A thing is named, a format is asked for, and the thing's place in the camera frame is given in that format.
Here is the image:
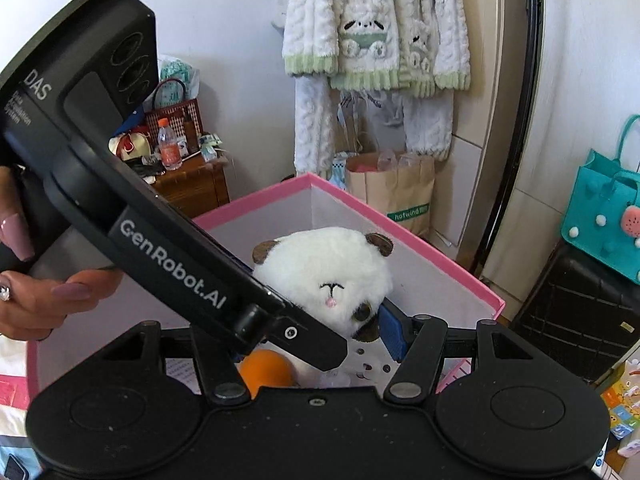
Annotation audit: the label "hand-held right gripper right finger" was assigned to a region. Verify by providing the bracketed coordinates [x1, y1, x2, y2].
[377, 299, 535, 405]

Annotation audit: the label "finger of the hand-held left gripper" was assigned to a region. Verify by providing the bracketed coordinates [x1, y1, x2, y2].
[242, 257, 281, 301]
[234, 304, 349, 373]

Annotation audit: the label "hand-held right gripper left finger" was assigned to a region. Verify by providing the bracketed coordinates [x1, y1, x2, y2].
[97, 319, 252, 406]

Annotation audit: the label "white panda plush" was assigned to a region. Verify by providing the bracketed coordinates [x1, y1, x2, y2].
[251, 226, 396, 346]

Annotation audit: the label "pink cardboard box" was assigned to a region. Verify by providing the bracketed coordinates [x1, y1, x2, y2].
[25, 172, 506, 396]

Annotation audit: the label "blue white soft pack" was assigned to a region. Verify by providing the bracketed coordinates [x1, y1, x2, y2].
[330, 152, 349, 192]

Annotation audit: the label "person's left hand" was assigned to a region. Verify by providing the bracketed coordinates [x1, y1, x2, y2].
[0, 165, 124, 342]

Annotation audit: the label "orange plush ball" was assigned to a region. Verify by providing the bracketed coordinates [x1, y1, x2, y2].
[239, 350, 296, 401]

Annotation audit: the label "white red plush toy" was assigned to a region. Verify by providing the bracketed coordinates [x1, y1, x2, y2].
[110, 130, 152, 162]

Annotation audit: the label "orange drink bottle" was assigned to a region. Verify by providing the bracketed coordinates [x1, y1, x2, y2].
[158, 118, 184, 171]

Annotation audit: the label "woven basket bag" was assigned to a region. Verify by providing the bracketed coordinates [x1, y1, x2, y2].
[144, 79, 202, 158]

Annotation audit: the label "green printed tissue pack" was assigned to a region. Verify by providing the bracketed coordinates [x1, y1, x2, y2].
[158, 57, 201, 102]

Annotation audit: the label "wooden nightstand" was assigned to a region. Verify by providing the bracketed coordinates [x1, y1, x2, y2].
[149, 157, 231, 222]

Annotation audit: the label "small green white packets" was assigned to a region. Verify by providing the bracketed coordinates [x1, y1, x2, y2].
[199, 132, 224, 162]

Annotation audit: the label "brown paper bag green label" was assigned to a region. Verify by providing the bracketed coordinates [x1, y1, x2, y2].
[345, 152, 436, 239]

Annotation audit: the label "black suitcase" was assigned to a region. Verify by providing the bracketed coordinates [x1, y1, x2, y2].
[510, 240, 640, 383]

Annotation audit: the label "grey shirt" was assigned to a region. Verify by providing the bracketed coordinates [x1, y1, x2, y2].
[340, 89, 406, 153]

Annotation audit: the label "white patterned quilt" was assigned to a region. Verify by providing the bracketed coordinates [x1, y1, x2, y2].
[0, 335, 38, 480]

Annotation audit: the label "white fleece pajama jacket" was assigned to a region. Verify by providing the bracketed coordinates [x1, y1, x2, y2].
[281, 0, 472, 98]

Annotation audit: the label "teal felt handbag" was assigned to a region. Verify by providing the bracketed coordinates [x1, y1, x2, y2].
[561, 114, 640, 283]

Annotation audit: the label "black clothes rack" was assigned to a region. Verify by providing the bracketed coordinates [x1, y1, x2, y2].
[474, 0, 547, 277]

